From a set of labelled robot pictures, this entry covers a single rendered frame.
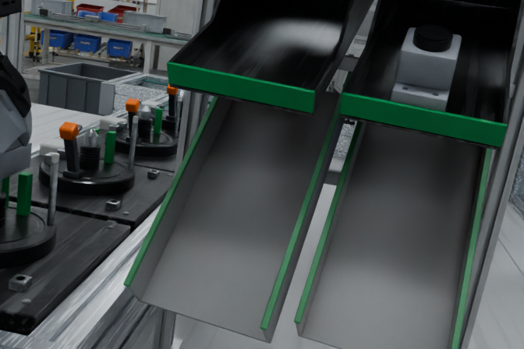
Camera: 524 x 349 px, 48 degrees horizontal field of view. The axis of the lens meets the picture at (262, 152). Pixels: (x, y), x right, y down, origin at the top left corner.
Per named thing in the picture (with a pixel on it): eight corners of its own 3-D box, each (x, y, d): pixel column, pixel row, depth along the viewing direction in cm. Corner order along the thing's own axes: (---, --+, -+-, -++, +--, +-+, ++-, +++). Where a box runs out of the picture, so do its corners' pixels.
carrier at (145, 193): (133, 235, 78) (143, 144, 75) (-36, 200, 80) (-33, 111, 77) (182, 185, 101) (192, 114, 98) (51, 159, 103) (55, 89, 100)
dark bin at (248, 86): (312, 118, 48) (318, 35, 44) (168, 87, 52) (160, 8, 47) (380, -9, 69) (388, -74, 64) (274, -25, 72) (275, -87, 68)
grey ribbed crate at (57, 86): (169, 146, 254) (175, 93, 249) (33, 120, 261) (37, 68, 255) (194, 128, 295) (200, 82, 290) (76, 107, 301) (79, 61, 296)
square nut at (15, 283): (23, 293, 56) (24, 283, 56) (8, 289, 56) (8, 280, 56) (32, 285, 58) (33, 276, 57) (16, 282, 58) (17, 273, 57)
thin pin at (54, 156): (51, 227, 67) (57, 155, 65) (45, 225, 67) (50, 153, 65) (55, 224, 67) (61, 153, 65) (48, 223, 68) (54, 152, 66)
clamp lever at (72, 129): (77, 174, 83) (72, 130, 79) (63, 172, 83) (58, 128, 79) (87, 160, 86) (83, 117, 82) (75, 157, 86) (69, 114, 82)
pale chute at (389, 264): (446, 383, 50) (454, 371, 46) (296, 336, 53) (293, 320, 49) (491, 121, 63) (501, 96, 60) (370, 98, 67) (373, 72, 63)
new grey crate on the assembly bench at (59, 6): (61, 19, 574) (62, 1, 570) (29, 14, 571) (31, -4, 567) (71, 18, 613) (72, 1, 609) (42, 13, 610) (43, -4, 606)
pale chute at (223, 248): (270, 344, 51) (266, 329, 47) (137, 301, 55) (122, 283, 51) (352, 97, 65) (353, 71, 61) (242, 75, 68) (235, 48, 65)
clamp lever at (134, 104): (136, 140, 107) (136, 104, 102) (126, 138, 107) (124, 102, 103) (143, 129, 110) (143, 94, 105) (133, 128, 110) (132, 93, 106)
